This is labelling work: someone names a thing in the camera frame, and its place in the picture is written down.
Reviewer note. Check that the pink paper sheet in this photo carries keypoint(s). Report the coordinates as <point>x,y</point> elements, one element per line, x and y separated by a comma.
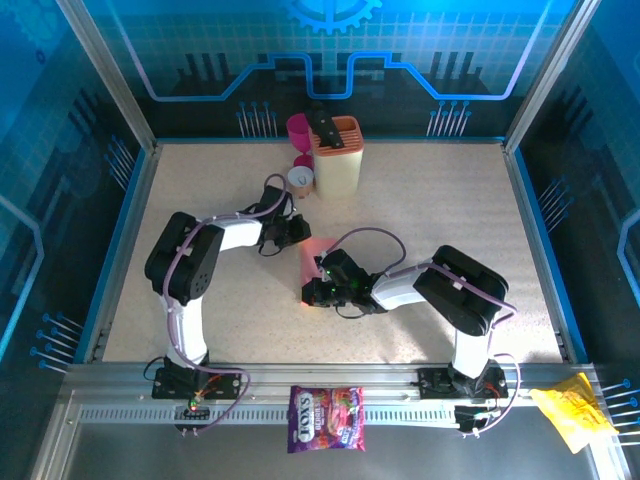
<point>307,265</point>

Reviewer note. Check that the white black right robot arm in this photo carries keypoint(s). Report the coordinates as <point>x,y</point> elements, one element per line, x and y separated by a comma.
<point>465,290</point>

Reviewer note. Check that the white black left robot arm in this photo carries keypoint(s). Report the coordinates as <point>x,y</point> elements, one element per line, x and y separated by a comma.
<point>185,260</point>

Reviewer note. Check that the small can with white lid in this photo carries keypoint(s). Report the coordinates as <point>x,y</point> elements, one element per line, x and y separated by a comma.
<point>301,181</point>

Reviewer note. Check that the beige knife block orange top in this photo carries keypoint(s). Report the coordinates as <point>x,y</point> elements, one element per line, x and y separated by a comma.
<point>337,175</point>

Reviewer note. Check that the magenta plastic goblet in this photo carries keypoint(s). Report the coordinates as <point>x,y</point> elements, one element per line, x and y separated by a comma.
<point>297,131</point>

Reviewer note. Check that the purple candy bag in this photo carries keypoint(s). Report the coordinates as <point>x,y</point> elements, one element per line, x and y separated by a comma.
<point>325,420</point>

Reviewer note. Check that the black controller board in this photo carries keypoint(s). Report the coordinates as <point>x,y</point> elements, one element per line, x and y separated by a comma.
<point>200,412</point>
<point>467,415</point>

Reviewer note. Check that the yellow plastic bag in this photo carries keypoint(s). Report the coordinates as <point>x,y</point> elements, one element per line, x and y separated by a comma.
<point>575,410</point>

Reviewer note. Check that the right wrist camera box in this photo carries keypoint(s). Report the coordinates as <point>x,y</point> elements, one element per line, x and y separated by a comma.
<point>320,261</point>

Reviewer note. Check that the aluminium frame rail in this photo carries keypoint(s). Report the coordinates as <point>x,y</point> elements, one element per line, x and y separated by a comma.
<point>325,375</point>

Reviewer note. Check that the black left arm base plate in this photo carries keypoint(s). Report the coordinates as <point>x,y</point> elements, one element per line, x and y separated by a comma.
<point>227,382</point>

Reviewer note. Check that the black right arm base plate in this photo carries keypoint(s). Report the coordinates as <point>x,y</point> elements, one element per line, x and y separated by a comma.
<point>430,382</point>

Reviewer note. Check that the aluminium side rail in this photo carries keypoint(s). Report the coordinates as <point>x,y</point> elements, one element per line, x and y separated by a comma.
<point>125,250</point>
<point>538,250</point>

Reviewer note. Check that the aluminium frame post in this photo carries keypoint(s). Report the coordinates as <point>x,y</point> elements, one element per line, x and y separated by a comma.
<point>112,75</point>
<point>547,75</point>

